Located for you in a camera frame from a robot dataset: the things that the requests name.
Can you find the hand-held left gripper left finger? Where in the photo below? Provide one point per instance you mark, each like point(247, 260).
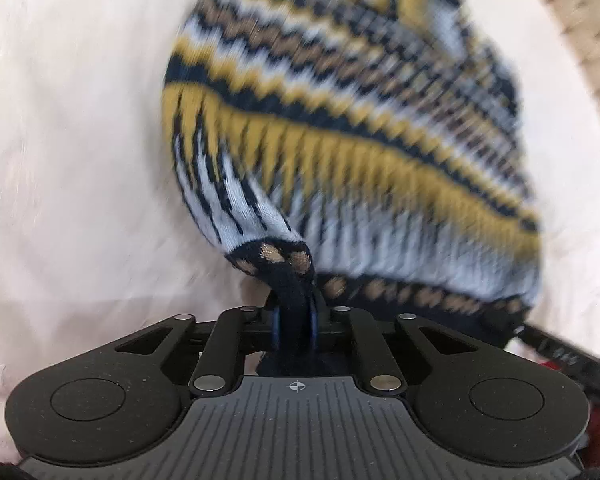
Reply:
point(276, 326)

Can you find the striped knit sweater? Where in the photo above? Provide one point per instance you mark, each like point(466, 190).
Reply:
point(355, 135)

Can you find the cream tufted bed headboard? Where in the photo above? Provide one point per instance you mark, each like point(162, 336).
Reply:
point(580, 20)

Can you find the white fluffy bedspread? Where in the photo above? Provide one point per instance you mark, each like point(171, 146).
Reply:
point(70, 160)

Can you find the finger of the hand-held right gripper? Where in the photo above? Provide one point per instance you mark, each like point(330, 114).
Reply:
point(560, 355)

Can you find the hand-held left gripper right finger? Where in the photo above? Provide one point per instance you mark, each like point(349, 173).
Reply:
point(314, 326)

